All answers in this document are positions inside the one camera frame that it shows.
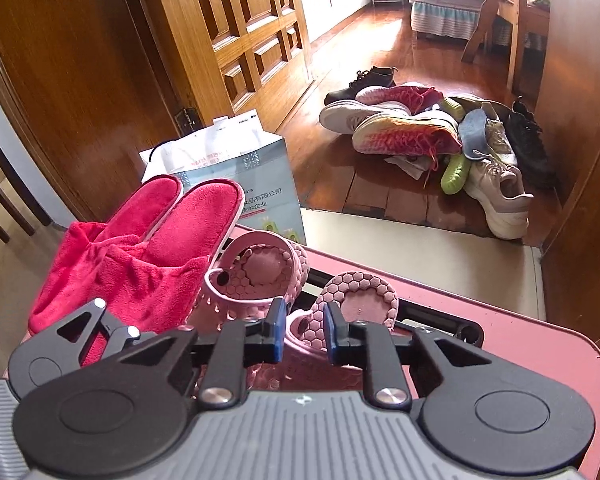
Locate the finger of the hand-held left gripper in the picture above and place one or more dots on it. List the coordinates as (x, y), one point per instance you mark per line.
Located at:
(112, 327)

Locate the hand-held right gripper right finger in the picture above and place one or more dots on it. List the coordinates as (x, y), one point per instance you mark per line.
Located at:
(331, 335)

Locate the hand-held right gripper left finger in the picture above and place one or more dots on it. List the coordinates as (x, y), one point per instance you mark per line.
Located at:
(278, 332)

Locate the pink perforated clog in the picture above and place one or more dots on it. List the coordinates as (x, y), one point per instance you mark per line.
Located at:
(365, 300)
(265, 265)

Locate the red fleece slipper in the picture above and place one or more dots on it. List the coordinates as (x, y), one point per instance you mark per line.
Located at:
(65, 270)
(195, 220)

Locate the pile of assorted shoes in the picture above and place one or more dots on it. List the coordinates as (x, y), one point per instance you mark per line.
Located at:
(405, 135)

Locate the white grey paper bag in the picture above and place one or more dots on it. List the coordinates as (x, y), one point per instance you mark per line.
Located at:
(240, 180)

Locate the plain wooden door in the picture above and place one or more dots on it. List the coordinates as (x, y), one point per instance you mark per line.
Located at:
(70, 85)

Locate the wooden panelled sliding doors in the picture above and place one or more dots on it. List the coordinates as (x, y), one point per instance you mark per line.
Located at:
(240, 35)

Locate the wooden wardrobe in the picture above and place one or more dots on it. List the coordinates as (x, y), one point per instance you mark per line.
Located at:
(585, 135)

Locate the light wooden chair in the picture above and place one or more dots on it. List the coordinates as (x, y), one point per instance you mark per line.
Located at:
(517, 35)

